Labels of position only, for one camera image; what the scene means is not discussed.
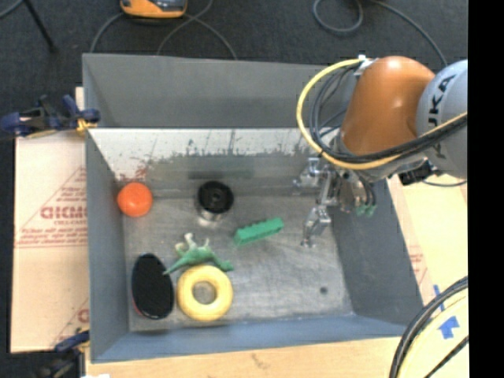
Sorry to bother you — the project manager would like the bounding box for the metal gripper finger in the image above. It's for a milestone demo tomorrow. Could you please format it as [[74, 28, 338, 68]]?
[[300, 206, 333, 249], [291, 157, 330, 191]]

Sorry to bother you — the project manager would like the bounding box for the green toy brick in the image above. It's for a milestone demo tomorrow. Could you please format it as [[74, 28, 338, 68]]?
[[232, 217, 286, 248]]

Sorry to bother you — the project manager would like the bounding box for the grey metal bin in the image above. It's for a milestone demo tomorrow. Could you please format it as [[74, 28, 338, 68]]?
[[81, 52, 427, 364]]

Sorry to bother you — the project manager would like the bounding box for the green toy dinosaur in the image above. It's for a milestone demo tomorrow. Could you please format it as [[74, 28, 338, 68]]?
[[161, 232, 235, 277]]

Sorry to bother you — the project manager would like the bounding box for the black oval disc red rim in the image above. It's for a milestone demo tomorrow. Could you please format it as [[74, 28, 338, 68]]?
[[130, 252, 176, 321]]

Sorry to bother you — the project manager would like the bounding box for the orange ball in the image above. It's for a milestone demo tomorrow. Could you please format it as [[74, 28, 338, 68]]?
[[116, 182, 154, 218]]

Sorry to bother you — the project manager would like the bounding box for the brown cardboard board red print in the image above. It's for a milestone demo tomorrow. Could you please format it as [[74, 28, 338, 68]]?
[[9, 128, 469, 354]]

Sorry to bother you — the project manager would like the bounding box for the black cylinder on white bracket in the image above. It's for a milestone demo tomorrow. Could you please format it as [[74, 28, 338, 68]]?
[[397, 158, 439, 186]]

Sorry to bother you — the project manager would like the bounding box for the yellow ring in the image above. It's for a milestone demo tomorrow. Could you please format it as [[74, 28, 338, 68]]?
[[176, 265, 235, 323]]

